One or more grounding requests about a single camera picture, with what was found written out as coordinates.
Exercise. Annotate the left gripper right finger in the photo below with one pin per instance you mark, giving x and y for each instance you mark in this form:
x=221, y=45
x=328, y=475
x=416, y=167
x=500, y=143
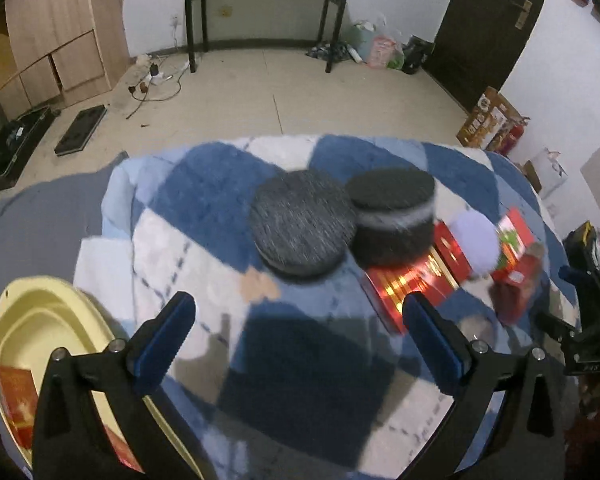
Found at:
x=505, y=420

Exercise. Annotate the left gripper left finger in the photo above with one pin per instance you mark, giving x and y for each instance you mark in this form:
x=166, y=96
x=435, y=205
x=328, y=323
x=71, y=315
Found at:
x=69, y=437

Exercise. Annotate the red white cigarette carton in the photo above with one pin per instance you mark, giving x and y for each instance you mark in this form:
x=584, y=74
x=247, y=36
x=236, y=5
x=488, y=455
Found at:
x=518, y=275

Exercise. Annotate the yellow plastic basin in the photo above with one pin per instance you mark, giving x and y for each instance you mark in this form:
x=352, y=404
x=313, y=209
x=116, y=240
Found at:
x=41, y=314

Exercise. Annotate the lavender plush ball keychain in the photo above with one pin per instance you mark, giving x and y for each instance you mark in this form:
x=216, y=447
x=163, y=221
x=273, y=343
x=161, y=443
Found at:
x=478, y=240

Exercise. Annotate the shiny red gold box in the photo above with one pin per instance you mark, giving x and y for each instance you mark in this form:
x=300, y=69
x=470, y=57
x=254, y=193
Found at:
x=436, y=275

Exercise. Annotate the black round sandwich cookie box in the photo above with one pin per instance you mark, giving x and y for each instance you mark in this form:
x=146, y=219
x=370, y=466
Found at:
x=394, y=216

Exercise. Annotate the dark speckled round disc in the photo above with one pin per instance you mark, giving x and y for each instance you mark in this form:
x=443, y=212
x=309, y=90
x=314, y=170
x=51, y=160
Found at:
x=302, y=223

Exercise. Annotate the red box in basin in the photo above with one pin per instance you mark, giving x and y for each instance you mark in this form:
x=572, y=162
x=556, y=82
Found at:
x=18, y=401

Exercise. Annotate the grey bed sheet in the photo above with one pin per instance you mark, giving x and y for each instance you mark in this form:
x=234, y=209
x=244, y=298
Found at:
x=41, y=227

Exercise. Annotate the blue white checkered rug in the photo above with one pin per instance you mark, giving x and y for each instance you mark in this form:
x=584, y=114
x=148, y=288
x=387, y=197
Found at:
x=281, y=379

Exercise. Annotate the printed cardboard box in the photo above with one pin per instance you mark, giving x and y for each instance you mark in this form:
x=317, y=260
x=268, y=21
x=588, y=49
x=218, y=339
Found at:
x=489, y=122

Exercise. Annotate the open black case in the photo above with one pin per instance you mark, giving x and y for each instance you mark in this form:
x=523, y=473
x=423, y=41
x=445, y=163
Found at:
x=18, y=140

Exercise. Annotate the black flat tray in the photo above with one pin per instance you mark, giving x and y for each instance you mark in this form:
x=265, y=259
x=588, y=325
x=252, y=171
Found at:
x=80, y=130

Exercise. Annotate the black bag by door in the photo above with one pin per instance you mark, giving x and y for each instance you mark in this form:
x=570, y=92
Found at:
x=416, y=51

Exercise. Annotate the dark brown door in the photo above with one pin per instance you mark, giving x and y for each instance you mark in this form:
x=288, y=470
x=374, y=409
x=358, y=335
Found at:
x=478, y=44

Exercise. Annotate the pink plastic bag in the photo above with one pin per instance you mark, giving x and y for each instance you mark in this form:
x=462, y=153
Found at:
x=381, y=52

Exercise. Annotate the wooden cabinet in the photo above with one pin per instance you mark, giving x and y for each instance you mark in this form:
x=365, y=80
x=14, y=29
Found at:
x=62, y=51

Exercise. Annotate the white power strip with cables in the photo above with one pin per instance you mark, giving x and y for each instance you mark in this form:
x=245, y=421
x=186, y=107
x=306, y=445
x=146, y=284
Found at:
x=154, y=78

